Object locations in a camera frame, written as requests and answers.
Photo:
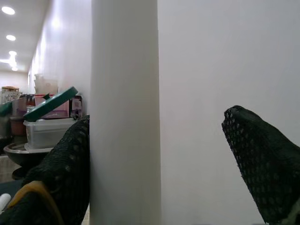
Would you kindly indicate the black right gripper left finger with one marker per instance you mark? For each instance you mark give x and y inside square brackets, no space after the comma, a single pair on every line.
[65,168]

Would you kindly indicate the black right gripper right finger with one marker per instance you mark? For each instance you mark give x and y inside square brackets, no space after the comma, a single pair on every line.
[264,164]

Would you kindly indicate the tan rubber band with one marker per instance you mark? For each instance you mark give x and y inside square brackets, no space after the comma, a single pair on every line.
[30,187]

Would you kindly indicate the large black bowl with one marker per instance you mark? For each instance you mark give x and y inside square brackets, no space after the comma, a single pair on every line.
[25,159]

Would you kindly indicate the clear plastic storage box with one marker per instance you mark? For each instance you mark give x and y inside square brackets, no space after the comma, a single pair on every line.
[44,133]

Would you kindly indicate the pink box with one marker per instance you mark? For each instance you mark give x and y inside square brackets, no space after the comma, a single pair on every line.
[58,112]

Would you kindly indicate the black tablecloth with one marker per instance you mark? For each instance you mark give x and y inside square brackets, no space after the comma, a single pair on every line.
[9,186]

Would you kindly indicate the reddish brown container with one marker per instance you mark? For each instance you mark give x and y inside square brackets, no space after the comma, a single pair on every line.
[17,126]

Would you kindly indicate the green plastic lid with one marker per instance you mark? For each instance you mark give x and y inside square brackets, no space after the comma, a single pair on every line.
[54,102]

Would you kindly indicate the round ceiling light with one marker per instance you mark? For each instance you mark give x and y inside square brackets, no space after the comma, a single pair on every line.
[12,53]
[7,10]
[10,37]

